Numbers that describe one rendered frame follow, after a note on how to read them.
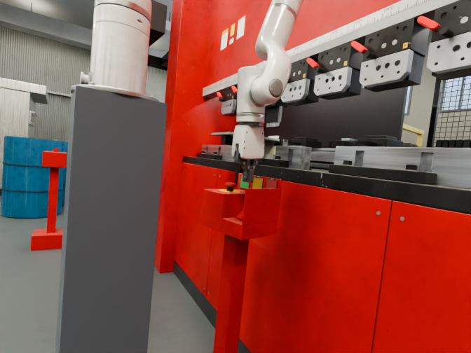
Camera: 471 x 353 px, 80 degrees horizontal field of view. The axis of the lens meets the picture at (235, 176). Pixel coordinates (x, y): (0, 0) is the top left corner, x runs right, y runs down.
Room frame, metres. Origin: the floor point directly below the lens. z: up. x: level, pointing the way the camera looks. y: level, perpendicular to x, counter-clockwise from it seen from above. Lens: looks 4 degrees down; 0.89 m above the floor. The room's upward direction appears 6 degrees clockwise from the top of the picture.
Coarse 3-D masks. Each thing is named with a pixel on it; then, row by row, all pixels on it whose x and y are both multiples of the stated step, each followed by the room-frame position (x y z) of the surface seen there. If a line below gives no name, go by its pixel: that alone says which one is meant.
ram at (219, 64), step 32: (224, 0) 1.88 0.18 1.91; (256, 0) 1.53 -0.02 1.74; (320, 0) 1.11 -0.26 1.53; (352, 0) 0.98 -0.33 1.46; (384, 0) 0.87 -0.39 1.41; (448, 0) 0.72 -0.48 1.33; (256, 32) 1.51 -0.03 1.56; (320, 32) 1.09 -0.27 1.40; (352, 32) 0.97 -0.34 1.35; (224, 64) 1.80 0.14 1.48
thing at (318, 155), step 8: (312, 152) 1.43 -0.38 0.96; (320, 152) 1.38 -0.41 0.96; (328, 152) 1.34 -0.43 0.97; (312, 160) 1.43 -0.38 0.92; (320, 160) 1.37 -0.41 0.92; (328, 160) 1.33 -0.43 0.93; (432, 160) 0.94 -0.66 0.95; (312, 168) 1.43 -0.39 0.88; (320, 168) 1.38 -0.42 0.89; (328, 168) 1.33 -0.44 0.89
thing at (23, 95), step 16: (0, 80) 4.03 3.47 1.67; (0, 96) 4.05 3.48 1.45; (16, 96) 4.15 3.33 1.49; (32, 96) 4.58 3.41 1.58; (0, 112) 4.05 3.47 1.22; (16, 112) 4.15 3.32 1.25; (32, 112) 4.34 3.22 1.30; (0, 128) 4.06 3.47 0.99; (16, 128) 4.16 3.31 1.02; (32, 128) 4.99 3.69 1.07; (0, 144) 4.06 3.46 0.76; (0, 160) 4.07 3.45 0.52; (0, 176) 4.07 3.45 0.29; (0, 192) 4.10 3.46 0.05
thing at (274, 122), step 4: (268, 108) 1.40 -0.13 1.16; (272, 108) 1.37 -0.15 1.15; (276, 108) 1.34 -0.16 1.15; (280, 108) 1.33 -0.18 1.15; (268, 112) 1.39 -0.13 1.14; (272, 112) 1.37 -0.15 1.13; (276, 112) 1.34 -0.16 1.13; (280, 112) 1.33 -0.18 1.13; (268, 116) 1.39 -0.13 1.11; (272, 116) 1.36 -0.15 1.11; (276, 116) 1.34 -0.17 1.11; (280, 116) 1.33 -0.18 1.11; (268, 120) 1.39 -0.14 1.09; (272, 120) 1.36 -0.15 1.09; (276, 120) 1.33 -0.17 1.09; (280, 120) 1.33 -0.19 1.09; (268, 124) 1.40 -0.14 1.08; (272, 124) 1.37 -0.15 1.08; (276, 124) 1.34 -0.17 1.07
